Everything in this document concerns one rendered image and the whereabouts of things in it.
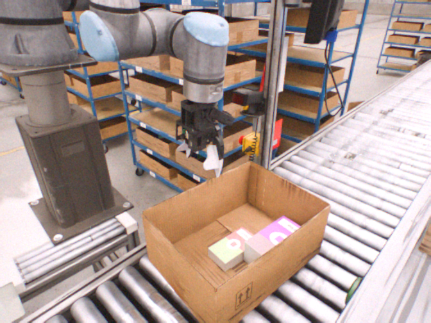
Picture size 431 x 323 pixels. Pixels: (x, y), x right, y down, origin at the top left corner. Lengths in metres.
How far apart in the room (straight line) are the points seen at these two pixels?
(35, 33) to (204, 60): 0.41
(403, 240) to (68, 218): 0.91
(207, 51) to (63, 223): 0.68
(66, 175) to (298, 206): 0.67
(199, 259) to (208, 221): 0.14
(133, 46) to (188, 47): 0.11
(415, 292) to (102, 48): 0.76
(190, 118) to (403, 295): 0.57
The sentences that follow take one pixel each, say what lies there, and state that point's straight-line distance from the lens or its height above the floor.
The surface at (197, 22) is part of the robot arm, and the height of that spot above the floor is 1.35.
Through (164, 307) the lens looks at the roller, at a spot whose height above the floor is 0.75.
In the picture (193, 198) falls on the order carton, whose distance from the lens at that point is 0.87.
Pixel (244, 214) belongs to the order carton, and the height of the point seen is 0.76.
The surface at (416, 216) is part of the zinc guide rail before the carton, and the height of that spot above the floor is 0.89.
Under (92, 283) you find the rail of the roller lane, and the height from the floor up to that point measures 0.74.
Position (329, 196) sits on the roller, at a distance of 1.19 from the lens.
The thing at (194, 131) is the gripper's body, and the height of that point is 1.12.
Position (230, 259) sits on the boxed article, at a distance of 0.83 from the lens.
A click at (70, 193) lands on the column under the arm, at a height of 0.87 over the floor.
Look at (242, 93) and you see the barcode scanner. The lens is 1.05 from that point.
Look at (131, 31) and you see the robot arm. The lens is 0.64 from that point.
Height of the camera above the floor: 1.41
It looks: 31 degrees down
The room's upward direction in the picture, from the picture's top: straight up
